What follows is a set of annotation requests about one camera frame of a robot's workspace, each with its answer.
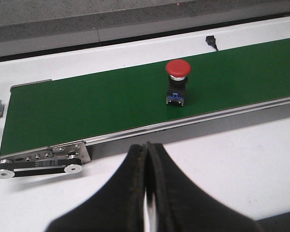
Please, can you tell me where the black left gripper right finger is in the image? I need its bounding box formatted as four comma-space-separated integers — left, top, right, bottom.
146, 143, 261, 232

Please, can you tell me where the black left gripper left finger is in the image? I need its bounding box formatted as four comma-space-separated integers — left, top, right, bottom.
46, 145, 147, 232

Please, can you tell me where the steel conveyor end plate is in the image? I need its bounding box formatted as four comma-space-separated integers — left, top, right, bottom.
0, 141, 91, 164

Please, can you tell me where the green conveyor belt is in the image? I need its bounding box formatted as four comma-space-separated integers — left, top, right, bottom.
0, 38, 290, 155

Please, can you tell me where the black conveyor drive belt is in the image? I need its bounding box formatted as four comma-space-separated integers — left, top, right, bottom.
0, 158, 83, 179

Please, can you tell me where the left grey stone slab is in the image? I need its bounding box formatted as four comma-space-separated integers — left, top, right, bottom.
0, 0, 290, 42

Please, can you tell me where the aluminium conveyor side rail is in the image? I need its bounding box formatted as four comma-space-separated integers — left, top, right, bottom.
82, 97, 290, 146

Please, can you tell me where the black sensor with cable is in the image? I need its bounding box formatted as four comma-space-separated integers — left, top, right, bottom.
205, 35, 218, 51

